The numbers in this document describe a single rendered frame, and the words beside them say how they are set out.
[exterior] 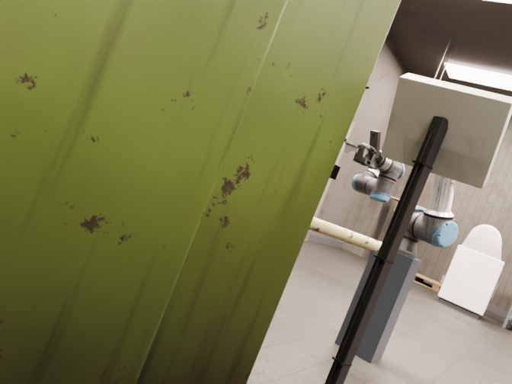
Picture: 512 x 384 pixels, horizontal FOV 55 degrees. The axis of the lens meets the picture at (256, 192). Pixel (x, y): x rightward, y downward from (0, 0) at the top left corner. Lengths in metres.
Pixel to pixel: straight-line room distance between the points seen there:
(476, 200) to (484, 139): 8.65
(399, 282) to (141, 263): 1.82
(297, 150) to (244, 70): 0.35
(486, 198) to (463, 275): 2.90
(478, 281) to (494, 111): 6.17
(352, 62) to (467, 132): 0.42
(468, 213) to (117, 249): 9.41
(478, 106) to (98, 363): 1.25
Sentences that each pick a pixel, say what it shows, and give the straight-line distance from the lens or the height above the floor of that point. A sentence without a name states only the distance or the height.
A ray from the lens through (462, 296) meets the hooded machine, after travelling 7.69.
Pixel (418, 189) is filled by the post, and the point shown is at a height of 0.85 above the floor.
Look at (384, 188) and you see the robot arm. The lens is 2.36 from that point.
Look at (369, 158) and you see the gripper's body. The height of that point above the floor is 0.96.
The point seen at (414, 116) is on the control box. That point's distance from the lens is 1.66.
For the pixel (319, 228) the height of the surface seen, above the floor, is 0.61.
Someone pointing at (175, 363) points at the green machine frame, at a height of 0.13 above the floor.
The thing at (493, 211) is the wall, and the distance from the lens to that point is 10.21.
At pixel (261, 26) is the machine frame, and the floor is 1.02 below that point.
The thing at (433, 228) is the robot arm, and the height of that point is 0.78.
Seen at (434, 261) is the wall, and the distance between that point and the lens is 10.25.
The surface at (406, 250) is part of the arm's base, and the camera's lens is 2.77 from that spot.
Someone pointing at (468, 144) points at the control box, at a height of 1.03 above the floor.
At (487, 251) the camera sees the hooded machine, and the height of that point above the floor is 0.93.
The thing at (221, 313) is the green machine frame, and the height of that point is 0.29.
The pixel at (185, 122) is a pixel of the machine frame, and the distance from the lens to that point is 1.10.
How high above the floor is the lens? 0.69
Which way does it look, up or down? 2 degrees down
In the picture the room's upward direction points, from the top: 22 degrees clockwise
